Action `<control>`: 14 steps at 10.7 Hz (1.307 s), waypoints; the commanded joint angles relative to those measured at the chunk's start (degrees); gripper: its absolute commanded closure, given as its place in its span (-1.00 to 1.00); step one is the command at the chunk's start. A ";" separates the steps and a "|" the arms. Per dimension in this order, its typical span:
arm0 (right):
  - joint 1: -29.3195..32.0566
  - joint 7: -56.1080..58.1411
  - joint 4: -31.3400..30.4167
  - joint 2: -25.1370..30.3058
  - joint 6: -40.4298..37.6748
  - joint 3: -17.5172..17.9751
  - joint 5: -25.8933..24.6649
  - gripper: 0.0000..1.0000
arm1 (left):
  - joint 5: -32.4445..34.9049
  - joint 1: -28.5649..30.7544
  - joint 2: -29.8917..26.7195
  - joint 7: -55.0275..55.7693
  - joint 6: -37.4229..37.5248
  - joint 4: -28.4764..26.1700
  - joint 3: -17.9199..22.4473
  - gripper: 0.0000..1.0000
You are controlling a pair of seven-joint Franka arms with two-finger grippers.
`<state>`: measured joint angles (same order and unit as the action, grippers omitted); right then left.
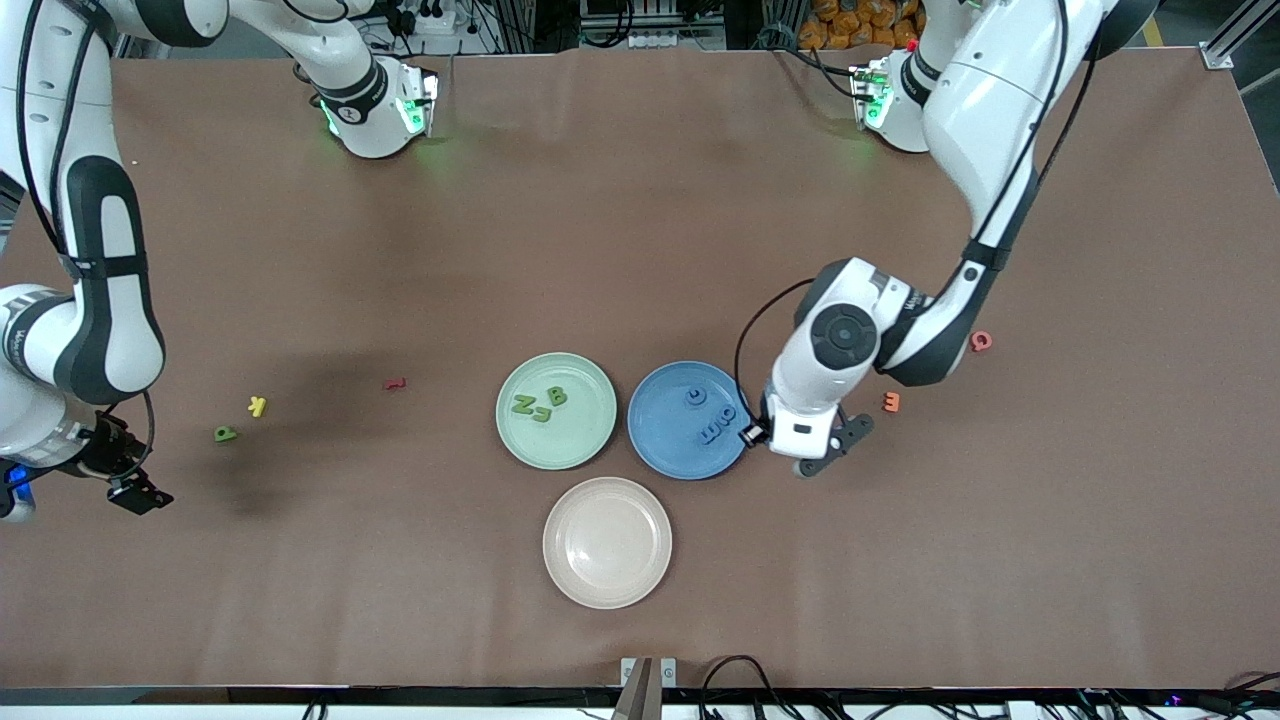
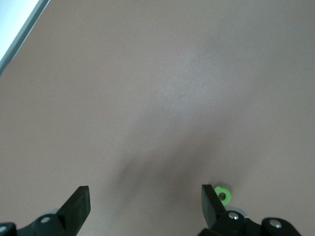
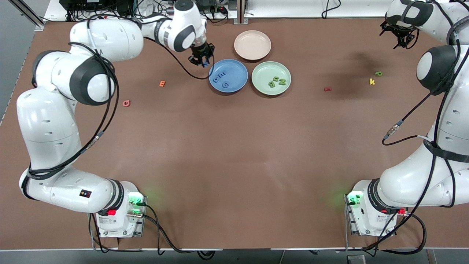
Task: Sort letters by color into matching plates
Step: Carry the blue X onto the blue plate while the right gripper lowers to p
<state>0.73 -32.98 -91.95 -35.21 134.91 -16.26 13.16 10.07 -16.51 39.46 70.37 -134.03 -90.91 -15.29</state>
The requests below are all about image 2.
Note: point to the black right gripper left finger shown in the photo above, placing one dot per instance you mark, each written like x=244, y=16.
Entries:
x=73, y=211

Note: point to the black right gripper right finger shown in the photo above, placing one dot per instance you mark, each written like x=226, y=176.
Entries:
x=212, y=211

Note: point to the green foam letter P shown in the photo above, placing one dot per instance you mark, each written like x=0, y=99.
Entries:
x=217, y=189

